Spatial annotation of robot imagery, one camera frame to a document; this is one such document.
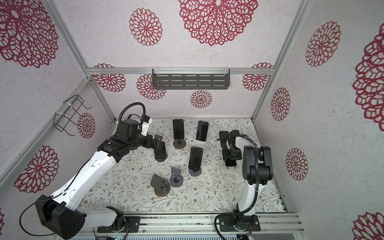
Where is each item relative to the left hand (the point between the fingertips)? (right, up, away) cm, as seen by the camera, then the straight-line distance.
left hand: (153, 137), depth 78 cm
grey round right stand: (+22, -23, +14) cm, 35 cm away
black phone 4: (+2, -8, +12) cm, 14 cm away
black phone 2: (+44, -16, +14) cm, 49 cm away
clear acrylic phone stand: (+26, -5, +28) cm, 39 cm away
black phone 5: (+11, +5, +19) cm, 23 cm away
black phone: (+42, -4, +25) cm, 49 cm away
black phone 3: (+22, -11, +2) cm, 25 cm away
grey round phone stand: (+11, -24, +7) cm, 28 cm away
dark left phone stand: (0, -13, +17) cm, 21 cm away
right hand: (+46, -13, +20) cm, 52 cm away
